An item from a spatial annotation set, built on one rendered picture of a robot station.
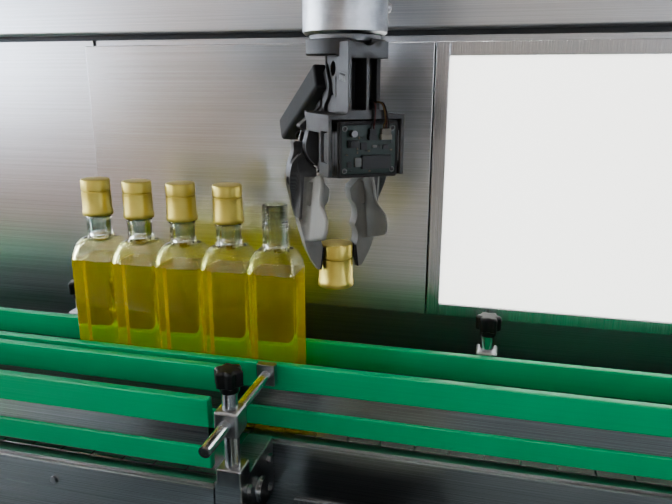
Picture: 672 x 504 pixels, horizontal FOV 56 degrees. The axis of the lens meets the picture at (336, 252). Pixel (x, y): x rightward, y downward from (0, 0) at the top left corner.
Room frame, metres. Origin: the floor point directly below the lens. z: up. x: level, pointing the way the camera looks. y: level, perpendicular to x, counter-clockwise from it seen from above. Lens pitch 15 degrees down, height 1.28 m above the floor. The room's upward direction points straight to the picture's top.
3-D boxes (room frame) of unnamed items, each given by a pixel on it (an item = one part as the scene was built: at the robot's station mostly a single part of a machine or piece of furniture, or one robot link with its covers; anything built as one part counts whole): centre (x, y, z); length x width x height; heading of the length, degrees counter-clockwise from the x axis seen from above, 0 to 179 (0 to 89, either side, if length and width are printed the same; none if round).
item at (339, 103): (0.59, -0.01, 1.25); 0.09 x 0.08 x 0.12; 21
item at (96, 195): (0.76, 0.29, 1.14); 0.04 x 0.04 x 0.04
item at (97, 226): (0.76, 0.29, 1.12); 0.03 x 0.03 x 0.05
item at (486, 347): (0.72, -0.18, 0.94); 0.07 x 0.04 x 0.13; 166
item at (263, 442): (0.60, 0.09, 0.85); 0.09 x 0.04 x 0.07; 166
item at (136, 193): (0.75, 0.24, 1.14); 0.04 x 0.04 x 0.04
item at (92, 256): (0.76, 0.29, 0.99); 0.06 x 0.06 x 0.21; 76
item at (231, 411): (0.58, 0.10, 0.95); 0.17 x 0.03 x 0.12; 166
